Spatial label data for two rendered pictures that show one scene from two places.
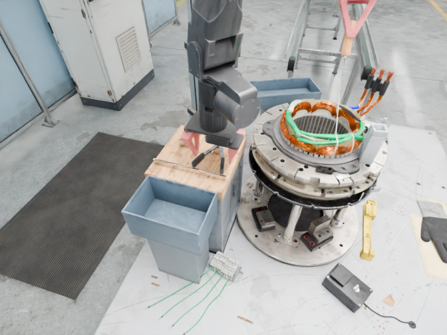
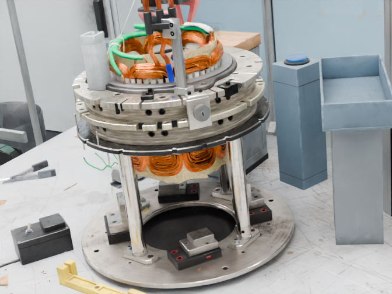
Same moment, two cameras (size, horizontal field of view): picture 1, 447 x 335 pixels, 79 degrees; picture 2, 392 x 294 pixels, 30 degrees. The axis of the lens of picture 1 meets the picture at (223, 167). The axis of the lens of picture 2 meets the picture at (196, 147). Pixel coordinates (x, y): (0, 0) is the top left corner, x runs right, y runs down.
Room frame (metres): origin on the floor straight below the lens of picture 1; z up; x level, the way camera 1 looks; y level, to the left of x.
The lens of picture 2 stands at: (0.94, -1.35, 1.44)
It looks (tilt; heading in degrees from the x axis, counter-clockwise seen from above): 22 degrees down; 109
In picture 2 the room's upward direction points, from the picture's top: 7 degrees counter-clockwise
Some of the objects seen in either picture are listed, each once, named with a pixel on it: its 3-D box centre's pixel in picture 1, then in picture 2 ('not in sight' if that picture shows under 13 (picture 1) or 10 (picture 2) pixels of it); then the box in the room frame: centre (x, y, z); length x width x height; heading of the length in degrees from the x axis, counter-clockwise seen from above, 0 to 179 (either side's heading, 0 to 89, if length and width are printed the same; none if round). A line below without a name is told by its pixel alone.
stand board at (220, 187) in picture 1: (199, 157); (196, 48); (0.49, 0.06, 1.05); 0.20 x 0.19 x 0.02; 161
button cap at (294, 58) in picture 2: not in sight; (296, 58); (0.71, 0.01, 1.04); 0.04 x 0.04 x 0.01
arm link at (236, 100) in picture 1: (229, 80); not in sight; (0.43, -0.01, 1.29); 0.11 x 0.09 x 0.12; 37
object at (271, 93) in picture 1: (275, 121); (356, 156); (0.83, -0.19, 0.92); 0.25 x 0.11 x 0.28; 98
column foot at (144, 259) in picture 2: (336, 219); (140, 255); (0.48, -0.35, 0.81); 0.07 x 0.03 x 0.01; 158
